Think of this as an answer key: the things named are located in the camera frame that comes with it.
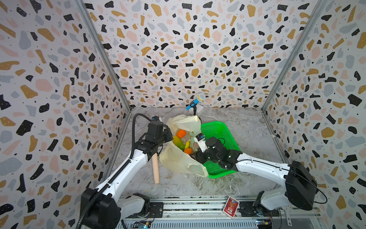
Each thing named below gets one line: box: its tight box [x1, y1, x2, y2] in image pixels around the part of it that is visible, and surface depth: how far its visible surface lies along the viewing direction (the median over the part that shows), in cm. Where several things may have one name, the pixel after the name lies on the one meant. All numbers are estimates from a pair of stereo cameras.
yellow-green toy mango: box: [172, 135, 185, 152], surface depth 97 cm
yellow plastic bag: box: [159, 114, 209, 178], surface depth 76 cm
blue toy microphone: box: [185, 93, 206, 111], surface depth 97 cm
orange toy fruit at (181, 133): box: [176, 128, 187, 139], surface depth 102 cm
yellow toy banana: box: [184, 140, 191, 150], surface depth 97 cm
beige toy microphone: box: [152, 152, 160, 185], surface depth 87 cm
